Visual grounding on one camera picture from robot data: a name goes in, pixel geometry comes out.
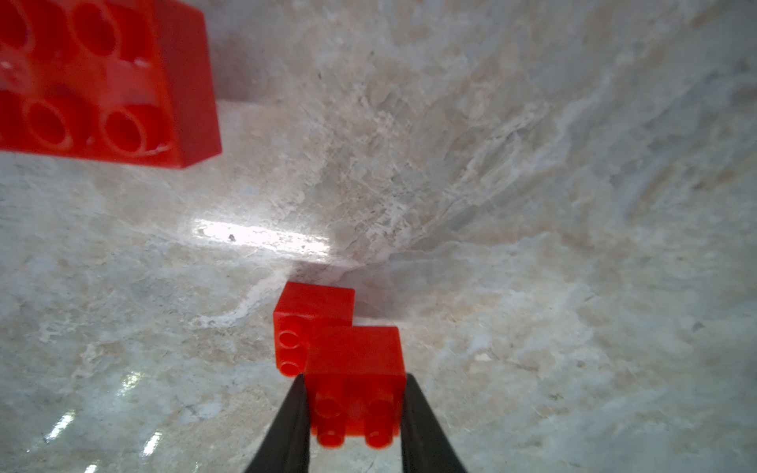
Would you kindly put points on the red long lego brick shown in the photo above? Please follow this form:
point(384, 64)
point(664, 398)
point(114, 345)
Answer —
point(124, 82)

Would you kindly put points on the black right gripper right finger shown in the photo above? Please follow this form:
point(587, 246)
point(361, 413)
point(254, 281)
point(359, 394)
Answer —
point(424, 445)

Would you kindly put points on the red square lego brick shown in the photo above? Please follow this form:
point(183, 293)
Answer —
point(355, 378)
point(301, 311)

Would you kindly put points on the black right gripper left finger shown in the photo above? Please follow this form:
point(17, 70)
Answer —
point(286, 446)

